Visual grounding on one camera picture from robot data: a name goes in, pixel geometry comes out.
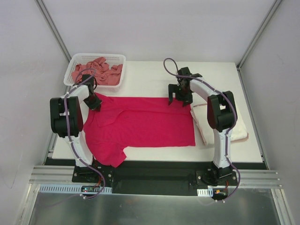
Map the magenta t shirt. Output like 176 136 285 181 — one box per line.
83 93 195 167

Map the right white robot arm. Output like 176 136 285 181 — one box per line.
168 67 237 186

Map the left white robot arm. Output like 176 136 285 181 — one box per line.
50 74 102 167

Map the folded white t shirt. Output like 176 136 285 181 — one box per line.
191 104 248 146

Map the salmon pink t shirt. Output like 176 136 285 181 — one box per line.
71 57 123 86

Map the white plastic basket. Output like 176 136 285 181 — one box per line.
63 53 127 94

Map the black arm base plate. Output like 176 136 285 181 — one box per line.
45 159 238 196

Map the left white cable duct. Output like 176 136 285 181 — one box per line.
39 184 113 195

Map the white cable duct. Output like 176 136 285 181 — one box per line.
197 188 213 197
39 184 113 195

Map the right white cable duct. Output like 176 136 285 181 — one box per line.
197 188 213 197

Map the aluminium front rail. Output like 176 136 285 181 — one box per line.
29 165 284 189

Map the left corner aluminium post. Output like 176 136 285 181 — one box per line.
35 0 71 62

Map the corner aluminium post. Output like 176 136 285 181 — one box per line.
236 0 284 71
35 0 71 62

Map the right corner aluminium post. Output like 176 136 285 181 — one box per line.
236 0 284 71

